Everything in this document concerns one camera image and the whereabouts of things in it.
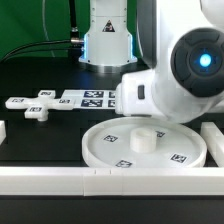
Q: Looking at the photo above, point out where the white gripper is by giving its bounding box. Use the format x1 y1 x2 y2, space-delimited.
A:
115 73 160 117

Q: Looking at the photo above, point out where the white round table top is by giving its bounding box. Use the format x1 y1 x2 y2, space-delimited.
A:
82 117 207 168

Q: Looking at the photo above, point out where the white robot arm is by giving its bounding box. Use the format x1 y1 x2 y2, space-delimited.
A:
80 0 224 123

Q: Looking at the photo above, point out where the white marker plate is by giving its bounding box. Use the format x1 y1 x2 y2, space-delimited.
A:
62 90 115 109

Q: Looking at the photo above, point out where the white right fence bar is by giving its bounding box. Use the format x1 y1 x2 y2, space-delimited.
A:
200 122 224 168

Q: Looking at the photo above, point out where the white fence bar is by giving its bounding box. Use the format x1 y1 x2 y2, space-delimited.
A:
200 122 224 168
0 167 224 196

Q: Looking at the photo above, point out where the white cross-shaped table base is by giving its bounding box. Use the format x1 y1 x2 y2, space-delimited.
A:
5 90 75 122

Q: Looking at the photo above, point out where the white left fence block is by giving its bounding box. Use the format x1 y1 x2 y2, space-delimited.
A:
0 120 6 145

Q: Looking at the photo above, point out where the white front fence bar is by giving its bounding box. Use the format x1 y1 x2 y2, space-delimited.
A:
0 167 224 196

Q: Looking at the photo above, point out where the black cable connector post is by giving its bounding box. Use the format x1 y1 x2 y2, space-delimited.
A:
68 0 79 44

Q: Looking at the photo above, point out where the thin white cable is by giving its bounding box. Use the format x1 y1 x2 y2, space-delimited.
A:
41 0 56 58

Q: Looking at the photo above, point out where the black cable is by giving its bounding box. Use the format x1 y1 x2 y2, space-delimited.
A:
0 39 84 63

